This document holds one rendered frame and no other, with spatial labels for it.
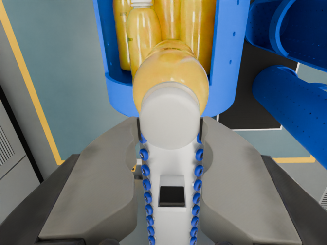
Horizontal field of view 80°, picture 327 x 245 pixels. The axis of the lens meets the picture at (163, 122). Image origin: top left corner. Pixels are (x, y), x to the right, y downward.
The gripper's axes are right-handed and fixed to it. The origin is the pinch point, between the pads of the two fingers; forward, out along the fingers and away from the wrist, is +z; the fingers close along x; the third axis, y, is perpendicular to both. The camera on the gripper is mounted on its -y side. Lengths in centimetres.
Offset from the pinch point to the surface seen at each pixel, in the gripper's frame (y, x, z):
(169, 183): 52, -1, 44
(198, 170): 45, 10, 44
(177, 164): 46, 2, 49
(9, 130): 78, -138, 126
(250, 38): 9, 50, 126
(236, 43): -1.3, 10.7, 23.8
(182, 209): 53, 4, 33
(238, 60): 1.6, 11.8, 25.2
